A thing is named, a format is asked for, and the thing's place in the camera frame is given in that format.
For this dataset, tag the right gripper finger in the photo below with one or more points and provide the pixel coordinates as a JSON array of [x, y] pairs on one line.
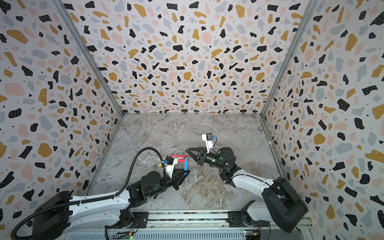
[[195, 157], [191, 151]]

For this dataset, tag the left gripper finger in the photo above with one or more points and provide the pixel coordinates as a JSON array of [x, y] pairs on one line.
[[182, 174], [177, 182]]

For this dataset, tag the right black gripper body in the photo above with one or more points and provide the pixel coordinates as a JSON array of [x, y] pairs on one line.
[[202, 156]]

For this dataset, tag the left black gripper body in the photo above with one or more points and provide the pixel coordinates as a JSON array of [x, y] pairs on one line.
[[165, 182]]

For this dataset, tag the blue highlighter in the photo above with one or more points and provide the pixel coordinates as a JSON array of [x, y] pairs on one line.
[[186, 163]]

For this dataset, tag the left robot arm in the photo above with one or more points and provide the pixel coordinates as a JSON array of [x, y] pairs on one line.
[[64, 213]]

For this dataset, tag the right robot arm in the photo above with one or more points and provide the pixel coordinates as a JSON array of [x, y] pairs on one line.
[[283, 206]]

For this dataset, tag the pink highlighter far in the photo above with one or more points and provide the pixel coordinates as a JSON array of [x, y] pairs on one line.
[[178, 156]]

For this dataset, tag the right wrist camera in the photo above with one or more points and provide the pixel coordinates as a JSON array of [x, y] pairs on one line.
[[210, 140]]

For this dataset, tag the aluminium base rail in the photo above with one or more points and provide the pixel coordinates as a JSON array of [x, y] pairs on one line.
[[195, 225]]

